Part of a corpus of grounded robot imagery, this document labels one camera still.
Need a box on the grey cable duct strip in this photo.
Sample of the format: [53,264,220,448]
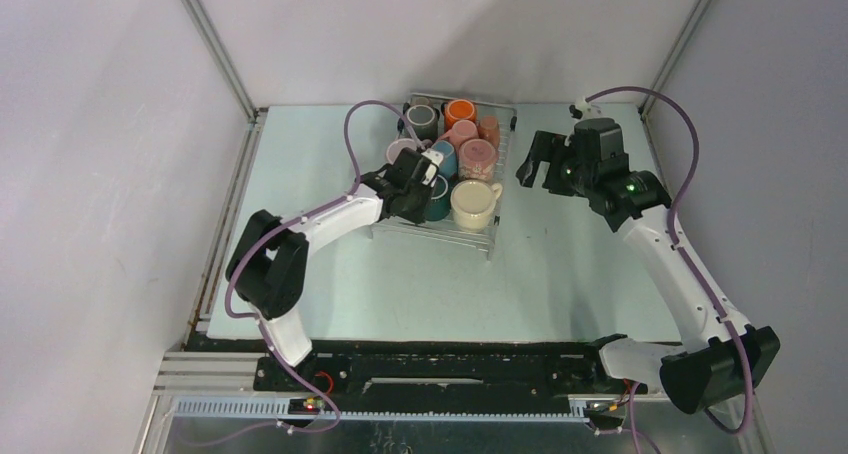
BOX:
[171,396,588,423]

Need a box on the purple cable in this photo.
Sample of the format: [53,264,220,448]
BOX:
[582,85,757,454]
[223,99,425,436]

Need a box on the small terracotta cup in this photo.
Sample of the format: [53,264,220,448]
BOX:
[478,115,501,150]

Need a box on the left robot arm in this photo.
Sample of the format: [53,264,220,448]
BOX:
[225,148,444,391]

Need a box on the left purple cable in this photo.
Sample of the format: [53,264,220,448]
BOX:
[223,99,425,436]

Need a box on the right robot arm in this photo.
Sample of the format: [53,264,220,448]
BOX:
[516,118,780,414]

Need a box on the light blue dotted mug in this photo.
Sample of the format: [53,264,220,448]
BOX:
[431,140,459,182]

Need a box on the grey mug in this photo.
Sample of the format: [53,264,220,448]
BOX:
[406,104,439,142]

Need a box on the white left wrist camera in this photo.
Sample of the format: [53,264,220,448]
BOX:
[421,149,445,172]

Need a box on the salmon pink mug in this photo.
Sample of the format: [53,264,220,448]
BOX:
[439,119,479,150]

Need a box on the dark teal mug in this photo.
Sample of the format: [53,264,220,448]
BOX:
[425,175,451,222]

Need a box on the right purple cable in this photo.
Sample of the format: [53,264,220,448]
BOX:
[582,85,757,454]

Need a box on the lilac mug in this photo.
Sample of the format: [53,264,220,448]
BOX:
[386,139,423,174]

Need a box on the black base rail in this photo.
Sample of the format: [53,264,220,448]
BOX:
[253,340,628,413]

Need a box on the orange mug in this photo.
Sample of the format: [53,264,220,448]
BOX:
[442,99,477,130]

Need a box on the cream mug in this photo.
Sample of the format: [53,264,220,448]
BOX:
[450,179,503,233]

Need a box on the pink ghost pattern mug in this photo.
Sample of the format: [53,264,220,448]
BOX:
[457,138,499,182]

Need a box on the white wire dish rack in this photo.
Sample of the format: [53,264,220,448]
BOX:
[370,91,518,259]

